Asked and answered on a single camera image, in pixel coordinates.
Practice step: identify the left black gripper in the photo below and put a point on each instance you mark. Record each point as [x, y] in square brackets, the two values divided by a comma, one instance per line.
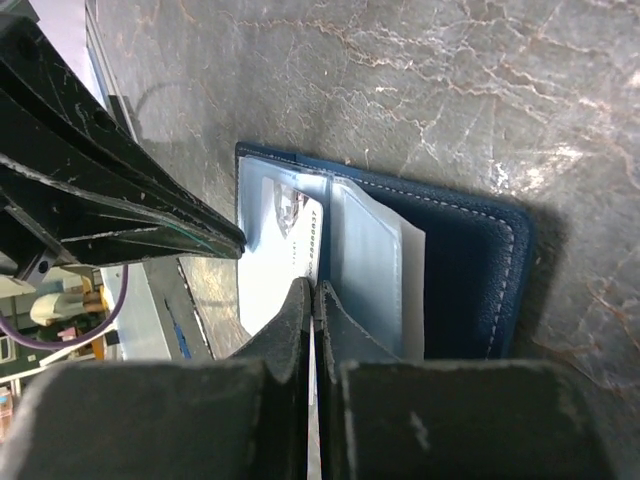
[75, 187]

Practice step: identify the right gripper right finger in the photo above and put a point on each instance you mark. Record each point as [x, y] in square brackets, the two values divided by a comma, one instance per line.
[385, 418]

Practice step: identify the blue card holder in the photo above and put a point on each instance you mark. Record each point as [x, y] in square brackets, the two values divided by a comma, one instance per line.
[478, 254]

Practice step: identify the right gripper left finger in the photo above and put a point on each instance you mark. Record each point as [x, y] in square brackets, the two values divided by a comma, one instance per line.
[244, 417]

